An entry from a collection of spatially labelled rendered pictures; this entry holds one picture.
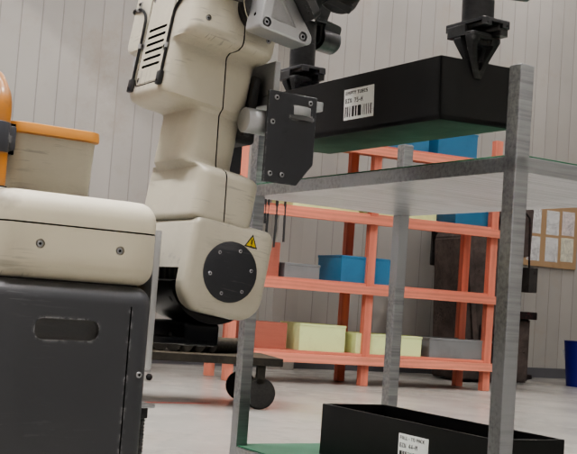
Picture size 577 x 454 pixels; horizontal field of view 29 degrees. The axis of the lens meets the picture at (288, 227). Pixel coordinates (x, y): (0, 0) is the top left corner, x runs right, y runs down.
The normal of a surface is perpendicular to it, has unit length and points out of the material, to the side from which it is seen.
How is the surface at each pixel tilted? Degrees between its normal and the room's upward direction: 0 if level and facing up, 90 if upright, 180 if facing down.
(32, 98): 90
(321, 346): 90
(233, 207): 90
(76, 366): 90
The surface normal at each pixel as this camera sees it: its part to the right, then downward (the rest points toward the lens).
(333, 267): -0.89, -0.10
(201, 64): 0.54, -0.02
